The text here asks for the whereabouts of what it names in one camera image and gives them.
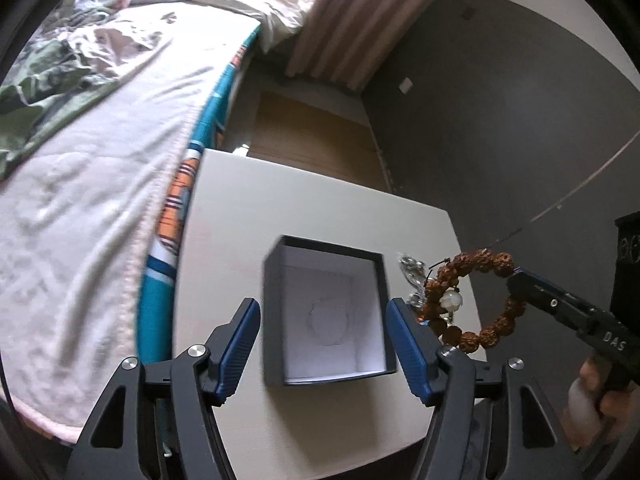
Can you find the white side table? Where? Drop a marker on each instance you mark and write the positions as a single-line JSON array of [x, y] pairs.
[[225, 240]]

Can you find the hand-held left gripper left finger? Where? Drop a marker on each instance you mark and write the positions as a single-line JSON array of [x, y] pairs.
[[240, 345]]

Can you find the silver jewelry piece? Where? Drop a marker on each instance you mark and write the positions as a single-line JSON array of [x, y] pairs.
[[412, 266]]

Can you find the green patterned quilt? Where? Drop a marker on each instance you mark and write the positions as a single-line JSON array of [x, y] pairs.
[[35, 85]]

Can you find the black jewelry box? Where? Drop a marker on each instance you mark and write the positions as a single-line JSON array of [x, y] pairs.
[[325, 280]]

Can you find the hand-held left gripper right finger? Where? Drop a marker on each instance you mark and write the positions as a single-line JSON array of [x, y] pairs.
[[407, 350]]

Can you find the white wall socket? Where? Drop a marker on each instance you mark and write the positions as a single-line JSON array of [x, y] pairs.
[[406, 85]]

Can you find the pink curtain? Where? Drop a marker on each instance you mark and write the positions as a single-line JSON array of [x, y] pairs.
[[345, 15]]

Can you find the person's right hand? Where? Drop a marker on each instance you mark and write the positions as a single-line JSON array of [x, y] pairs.
[[585, 410]]

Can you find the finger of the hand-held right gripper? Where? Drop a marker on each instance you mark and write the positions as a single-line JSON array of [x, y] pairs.
[[542, 297]]

